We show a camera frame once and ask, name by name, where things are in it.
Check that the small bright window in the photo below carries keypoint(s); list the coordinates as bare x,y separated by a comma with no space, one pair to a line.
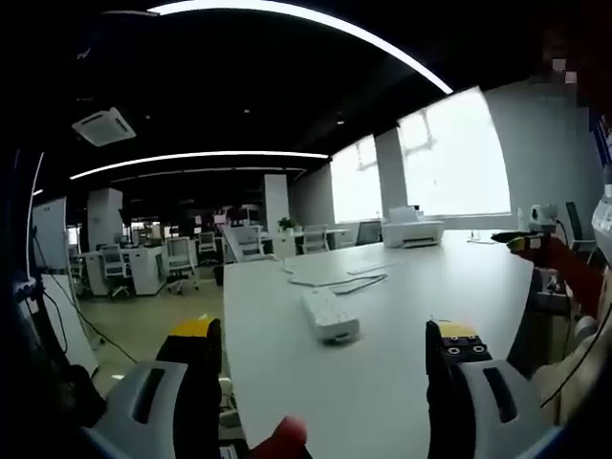
356,186

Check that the white power strip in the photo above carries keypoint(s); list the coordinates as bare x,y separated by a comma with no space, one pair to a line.
330,313

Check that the white leaning board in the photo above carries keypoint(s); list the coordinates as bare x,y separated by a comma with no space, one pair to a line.
69,325

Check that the person's left hand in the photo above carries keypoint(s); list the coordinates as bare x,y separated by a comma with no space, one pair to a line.
282,437

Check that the large bright window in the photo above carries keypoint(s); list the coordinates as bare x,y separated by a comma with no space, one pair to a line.
454,158

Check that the tilted white office chair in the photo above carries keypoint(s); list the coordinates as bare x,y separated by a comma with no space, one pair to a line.
244,244

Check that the white whiteboard on stand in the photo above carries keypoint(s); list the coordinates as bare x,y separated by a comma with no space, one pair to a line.
50,234

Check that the white chest device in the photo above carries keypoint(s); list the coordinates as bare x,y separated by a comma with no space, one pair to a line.
603,229

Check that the white office cabinet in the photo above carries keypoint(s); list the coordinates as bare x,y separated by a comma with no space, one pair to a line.
146,268

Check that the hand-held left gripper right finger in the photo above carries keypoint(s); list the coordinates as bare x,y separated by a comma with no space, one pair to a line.
471,411

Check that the ceiling air conditioner unit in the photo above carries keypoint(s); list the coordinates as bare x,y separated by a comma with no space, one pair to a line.
104,126

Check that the white mesh office chair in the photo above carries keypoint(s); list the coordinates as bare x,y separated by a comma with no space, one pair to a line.
115,268
207,245
314,237
181,258

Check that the green potted plant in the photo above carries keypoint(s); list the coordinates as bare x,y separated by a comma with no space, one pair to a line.
287,225

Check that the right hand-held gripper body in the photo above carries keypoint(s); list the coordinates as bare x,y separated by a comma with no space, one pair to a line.
542,217

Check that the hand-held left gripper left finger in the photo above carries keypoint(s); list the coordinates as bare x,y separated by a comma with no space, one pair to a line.
143,411

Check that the white printer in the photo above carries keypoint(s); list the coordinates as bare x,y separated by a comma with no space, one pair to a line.
411,229

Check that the person's beige clothing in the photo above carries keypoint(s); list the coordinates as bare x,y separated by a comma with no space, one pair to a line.
583,378

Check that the white table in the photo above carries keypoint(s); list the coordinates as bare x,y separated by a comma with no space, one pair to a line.
382,382

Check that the long curved ceiling light strip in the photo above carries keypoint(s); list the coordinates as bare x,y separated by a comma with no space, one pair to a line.
306,21

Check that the thin ceiling light strip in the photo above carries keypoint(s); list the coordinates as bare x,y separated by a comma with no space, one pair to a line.
191,160

